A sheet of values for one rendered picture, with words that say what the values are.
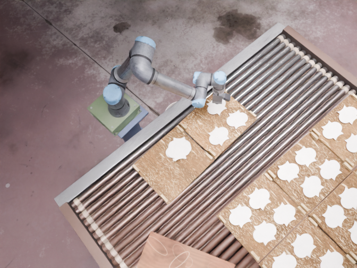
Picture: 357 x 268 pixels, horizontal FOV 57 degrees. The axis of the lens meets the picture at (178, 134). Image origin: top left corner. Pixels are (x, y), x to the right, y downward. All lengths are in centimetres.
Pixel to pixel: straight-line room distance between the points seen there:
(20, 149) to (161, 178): 186
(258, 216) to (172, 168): 60
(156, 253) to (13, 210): 184
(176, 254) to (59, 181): 171
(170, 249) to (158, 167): 52
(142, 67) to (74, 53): 223
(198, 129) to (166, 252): 81
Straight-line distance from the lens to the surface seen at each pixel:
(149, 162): 214
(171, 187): 208
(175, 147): 211
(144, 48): 180
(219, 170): 212
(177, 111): 228
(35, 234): 330
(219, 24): 391
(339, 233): 220
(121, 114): 224
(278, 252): 208
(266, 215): 209
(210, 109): 225
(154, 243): 194
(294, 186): 216
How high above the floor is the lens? 296
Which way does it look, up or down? 68 degrees down
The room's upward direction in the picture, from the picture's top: 8 degrees counter-clockwise
